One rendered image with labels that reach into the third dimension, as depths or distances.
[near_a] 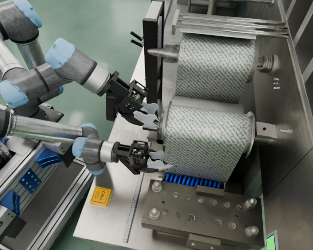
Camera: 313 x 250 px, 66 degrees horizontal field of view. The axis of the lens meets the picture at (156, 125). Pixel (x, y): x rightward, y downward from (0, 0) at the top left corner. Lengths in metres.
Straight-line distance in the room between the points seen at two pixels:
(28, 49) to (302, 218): 1.08
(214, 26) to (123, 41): 2.62
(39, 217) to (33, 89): 1.29
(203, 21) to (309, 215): 0.61
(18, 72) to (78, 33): 2.99
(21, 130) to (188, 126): 0.57
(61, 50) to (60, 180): 1.42
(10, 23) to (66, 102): 1.75
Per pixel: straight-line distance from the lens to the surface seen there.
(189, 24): 0.88
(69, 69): 0.65
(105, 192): 1.04
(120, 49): 3.28
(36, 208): 1.93
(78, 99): 2.71
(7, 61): 0.82
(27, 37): 1.10
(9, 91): 0.73
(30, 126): 0.96
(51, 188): 1.95
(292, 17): 0.95
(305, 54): 0.81
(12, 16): 1.06
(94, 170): 0.99
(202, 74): 0.85
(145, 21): 0.88
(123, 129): 1.22
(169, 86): 1.41
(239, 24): 0.87
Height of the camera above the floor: 1.87
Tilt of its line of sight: 52 degrees down
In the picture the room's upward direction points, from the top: straight up
